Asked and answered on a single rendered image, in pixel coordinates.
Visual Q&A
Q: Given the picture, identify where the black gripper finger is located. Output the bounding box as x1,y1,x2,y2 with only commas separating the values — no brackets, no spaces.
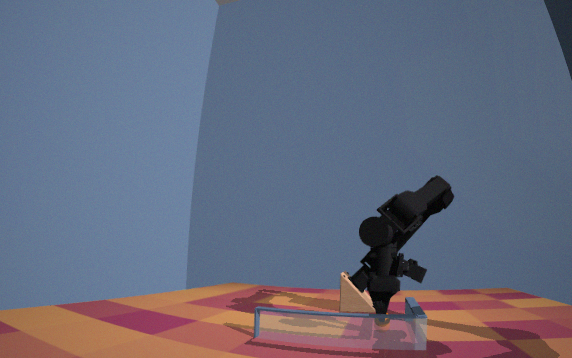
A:
368,291,398,314

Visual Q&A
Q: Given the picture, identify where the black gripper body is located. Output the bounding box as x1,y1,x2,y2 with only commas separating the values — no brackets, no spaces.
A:
367,247,401,292

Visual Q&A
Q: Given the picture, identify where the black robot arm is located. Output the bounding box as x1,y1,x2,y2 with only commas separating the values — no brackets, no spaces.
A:
347,175,454,293

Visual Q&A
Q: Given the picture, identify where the clear low corner wall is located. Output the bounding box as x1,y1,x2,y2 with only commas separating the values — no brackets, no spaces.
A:
255,310,428,351

